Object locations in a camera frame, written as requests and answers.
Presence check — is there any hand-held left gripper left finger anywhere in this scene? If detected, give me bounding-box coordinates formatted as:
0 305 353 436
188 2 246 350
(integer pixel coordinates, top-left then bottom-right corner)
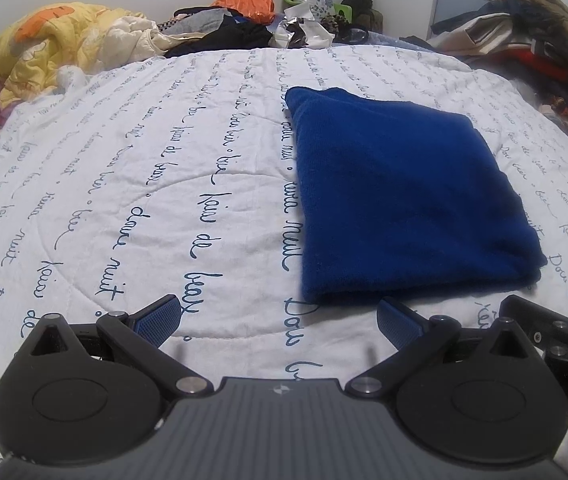
28 294 213 398

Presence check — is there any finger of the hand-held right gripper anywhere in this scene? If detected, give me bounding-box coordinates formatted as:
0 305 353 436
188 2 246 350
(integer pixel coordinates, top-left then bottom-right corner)
500 294 568 357

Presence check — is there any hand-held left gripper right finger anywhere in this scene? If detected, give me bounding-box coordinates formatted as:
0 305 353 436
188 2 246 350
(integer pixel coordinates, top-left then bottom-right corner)
346 296 532 398

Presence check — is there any blue knit sweater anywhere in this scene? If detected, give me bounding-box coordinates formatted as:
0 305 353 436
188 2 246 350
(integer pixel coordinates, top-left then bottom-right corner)
284 86 548 307

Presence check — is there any pile of mixed clothes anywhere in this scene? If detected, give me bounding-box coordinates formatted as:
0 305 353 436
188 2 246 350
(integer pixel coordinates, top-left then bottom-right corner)
401 2 568 126

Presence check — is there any white script-printed bedspread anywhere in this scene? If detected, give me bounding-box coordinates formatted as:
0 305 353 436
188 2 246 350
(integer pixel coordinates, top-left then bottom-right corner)
0 42 568 480

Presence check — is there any brown fur-hood coat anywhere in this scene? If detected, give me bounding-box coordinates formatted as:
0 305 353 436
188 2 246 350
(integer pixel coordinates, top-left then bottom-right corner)
494 0 568 126

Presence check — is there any cream padded jacket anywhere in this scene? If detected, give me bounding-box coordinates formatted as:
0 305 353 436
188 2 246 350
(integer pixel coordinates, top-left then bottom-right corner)
106 15 215 63

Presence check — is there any yellow orange quilt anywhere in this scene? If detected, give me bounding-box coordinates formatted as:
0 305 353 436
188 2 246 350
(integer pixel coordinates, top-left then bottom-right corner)
0 2 147 111

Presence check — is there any black garment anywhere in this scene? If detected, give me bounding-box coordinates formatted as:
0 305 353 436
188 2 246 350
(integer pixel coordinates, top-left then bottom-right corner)
164 20 275 58

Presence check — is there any grey garment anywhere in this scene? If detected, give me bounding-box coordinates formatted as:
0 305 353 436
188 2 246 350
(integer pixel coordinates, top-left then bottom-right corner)
156 6 237 36

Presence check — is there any crumpled silver foil bag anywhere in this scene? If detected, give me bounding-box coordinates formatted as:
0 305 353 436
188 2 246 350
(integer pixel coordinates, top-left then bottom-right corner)
273 4 337 50

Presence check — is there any grey framed board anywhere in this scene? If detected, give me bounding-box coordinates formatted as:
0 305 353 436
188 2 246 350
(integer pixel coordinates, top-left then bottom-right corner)
430 0 497 31

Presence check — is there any green plastic basket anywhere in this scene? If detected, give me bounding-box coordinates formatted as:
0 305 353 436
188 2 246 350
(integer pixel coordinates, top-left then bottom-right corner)
284 0 353 18

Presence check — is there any dark olive bundle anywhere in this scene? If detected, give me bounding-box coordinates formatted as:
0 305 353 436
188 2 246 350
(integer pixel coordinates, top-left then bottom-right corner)
340 0 385 28

